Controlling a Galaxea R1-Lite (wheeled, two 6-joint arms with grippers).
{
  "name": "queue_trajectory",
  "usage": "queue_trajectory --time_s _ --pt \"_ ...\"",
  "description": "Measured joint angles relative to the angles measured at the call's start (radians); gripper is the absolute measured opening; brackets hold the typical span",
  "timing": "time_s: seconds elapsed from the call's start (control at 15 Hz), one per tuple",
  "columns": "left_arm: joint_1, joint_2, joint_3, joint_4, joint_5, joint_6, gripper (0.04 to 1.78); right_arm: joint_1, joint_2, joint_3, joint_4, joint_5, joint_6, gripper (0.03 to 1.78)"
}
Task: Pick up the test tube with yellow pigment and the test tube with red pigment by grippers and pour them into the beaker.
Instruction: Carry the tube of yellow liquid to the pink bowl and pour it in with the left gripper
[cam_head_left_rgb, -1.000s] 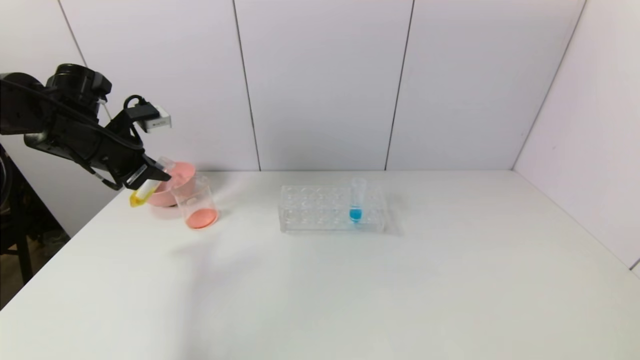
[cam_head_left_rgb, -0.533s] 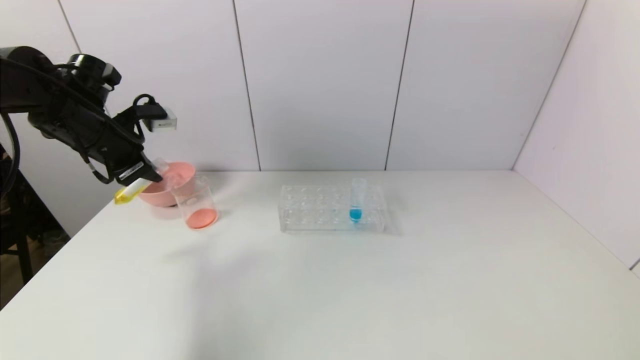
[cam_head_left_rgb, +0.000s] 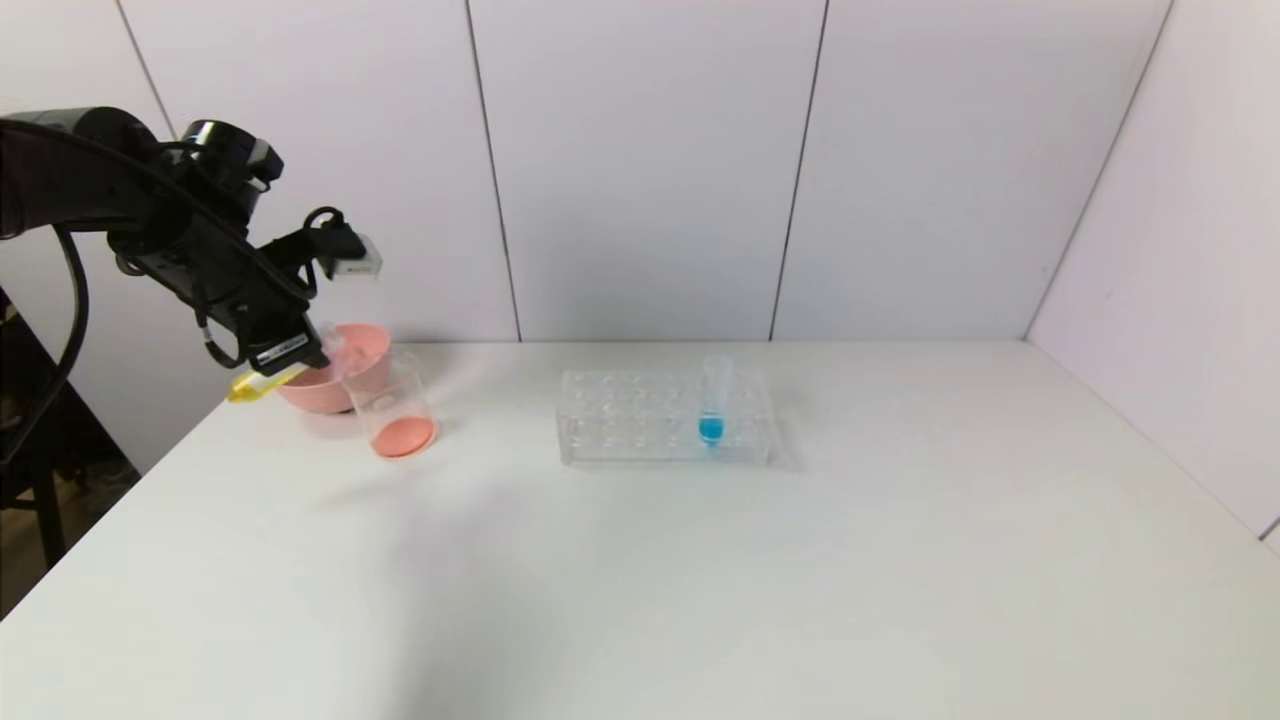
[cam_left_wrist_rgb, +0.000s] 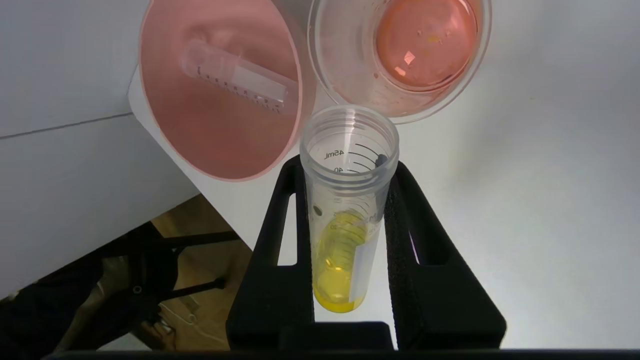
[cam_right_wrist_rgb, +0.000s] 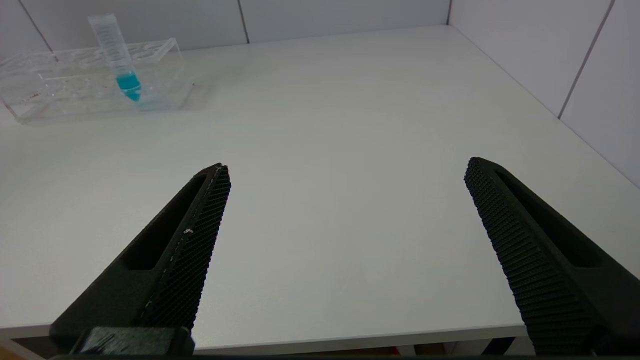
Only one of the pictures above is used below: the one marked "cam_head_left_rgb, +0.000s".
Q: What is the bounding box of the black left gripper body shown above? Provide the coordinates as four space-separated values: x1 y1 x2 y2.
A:
185 260 326 378

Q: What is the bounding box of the clear glass beaker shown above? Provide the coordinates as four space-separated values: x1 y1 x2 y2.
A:
340 348 438 459

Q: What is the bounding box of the clear plastic test tube rack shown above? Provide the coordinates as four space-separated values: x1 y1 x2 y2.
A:
557 368 776 467

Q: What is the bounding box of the blue pigment test tube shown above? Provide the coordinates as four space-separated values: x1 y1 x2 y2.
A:
700 353 731 449

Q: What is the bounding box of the pink bowl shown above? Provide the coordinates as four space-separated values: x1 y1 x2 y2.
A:
275 323 393 415

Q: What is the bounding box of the black background furniture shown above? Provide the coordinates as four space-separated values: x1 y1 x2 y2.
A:
0 290 141 491

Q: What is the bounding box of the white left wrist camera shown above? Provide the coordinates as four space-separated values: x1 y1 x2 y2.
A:
330 235 384 279

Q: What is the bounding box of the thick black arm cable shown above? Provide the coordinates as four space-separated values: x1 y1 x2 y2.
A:
0 225 91 471

